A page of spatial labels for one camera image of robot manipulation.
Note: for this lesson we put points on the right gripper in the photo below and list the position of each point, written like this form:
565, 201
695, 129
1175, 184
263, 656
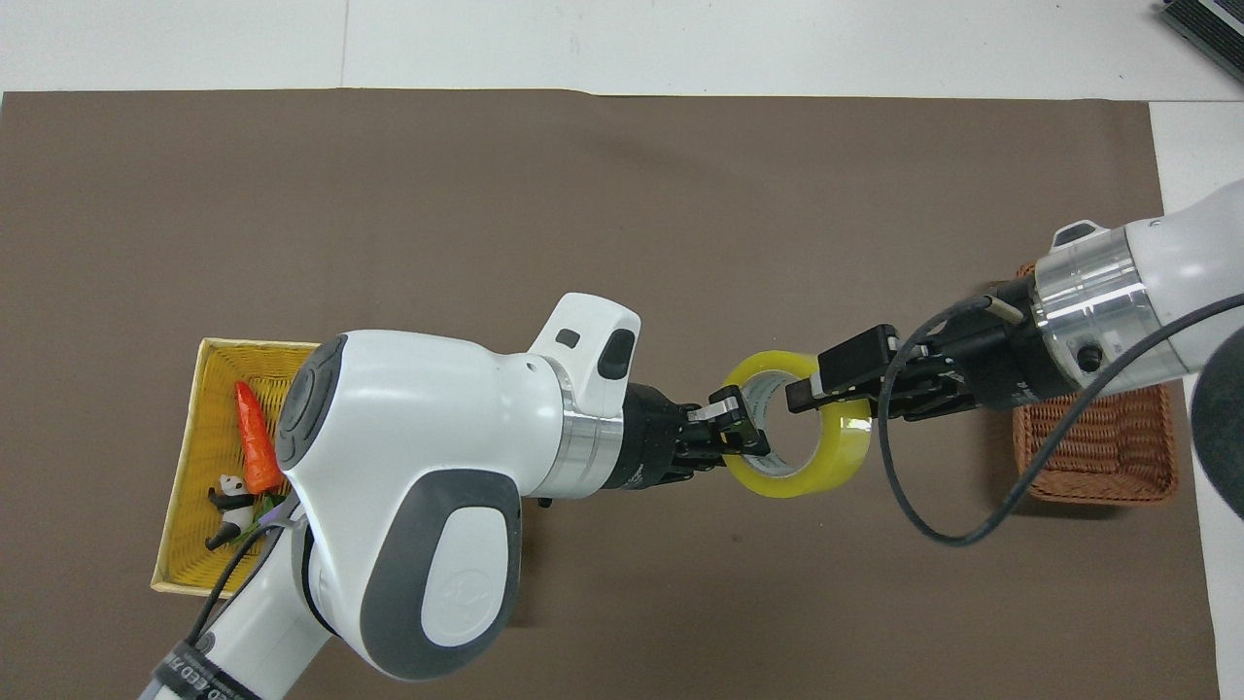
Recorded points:
1011, 360

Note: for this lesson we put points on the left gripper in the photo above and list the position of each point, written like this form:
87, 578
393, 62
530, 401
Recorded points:
649, 437

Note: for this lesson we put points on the yellow tape roll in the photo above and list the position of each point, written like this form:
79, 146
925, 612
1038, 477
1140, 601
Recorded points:
844, 452

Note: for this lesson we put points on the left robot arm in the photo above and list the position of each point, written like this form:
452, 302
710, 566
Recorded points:
418, 428

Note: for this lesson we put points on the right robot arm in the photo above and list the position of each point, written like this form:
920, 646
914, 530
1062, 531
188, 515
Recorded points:
1166, 282

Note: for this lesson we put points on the brown wicker basket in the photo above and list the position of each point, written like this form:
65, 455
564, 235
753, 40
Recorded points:
1118, 457

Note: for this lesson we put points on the yellow woven basket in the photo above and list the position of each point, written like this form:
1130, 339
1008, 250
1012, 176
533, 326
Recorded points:
209, 389

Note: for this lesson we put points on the orange toy carrot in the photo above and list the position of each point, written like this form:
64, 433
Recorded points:
257, 442

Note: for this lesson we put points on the black stand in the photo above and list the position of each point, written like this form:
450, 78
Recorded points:
1210, 29

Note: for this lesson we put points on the toy panda figure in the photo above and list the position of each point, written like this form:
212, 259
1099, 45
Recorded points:
233, 501

